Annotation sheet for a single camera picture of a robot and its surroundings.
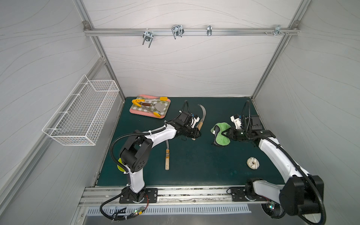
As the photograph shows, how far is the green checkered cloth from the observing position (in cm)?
113

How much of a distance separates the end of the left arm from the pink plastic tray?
14.2 inches

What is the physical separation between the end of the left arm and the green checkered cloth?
1.21 feet

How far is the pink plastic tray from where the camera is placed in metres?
1.11

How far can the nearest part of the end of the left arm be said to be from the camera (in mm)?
688
